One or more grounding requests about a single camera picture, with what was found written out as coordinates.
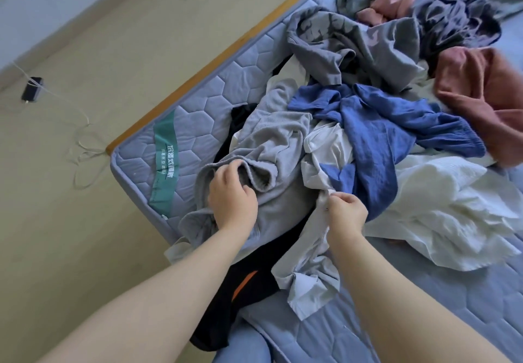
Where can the person's left hand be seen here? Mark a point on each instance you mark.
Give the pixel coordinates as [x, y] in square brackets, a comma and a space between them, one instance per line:
[233, 203]

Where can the black garment with print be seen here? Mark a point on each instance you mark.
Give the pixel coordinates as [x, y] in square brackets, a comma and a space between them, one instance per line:
[221, 309]

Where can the person's right forearm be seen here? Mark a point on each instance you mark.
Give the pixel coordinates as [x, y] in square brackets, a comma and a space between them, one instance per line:
[400, 309]

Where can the person's left forearm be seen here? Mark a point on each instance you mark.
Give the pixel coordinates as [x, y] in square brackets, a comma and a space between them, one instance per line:
[155, 309]

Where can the blue garment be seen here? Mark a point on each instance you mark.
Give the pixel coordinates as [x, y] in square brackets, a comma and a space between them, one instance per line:
[384, 134]

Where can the blue quilted mattress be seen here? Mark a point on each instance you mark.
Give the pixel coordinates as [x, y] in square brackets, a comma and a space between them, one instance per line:
[204, 105]

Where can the grey hooded garment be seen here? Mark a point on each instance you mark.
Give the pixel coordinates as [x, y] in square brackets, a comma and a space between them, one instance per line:
[278, 142]

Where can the grey printed t-shirt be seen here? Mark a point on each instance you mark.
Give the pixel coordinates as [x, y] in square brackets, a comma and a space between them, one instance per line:
[359, 48]

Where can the dark purple garment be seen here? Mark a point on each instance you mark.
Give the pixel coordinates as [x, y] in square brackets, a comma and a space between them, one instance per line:
[453, 19]

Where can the person's right hand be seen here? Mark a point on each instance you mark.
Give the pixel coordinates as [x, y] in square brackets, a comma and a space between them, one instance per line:
[347, 216]

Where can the cream white shirt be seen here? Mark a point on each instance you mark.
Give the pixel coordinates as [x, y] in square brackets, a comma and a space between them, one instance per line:
[449, 211]

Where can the pink red garment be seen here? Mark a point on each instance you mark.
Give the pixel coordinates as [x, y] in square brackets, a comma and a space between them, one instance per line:
[482, 97]

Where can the light grey shirt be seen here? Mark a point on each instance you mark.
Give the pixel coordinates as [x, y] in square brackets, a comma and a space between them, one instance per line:
[315, 260]

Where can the black charger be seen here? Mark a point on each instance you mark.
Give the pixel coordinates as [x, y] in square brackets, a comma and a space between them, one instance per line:
[31, 90]

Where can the pink pajama shirt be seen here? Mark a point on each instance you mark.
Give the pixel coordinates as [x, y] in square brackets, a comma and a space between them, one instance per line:
[396, 5]

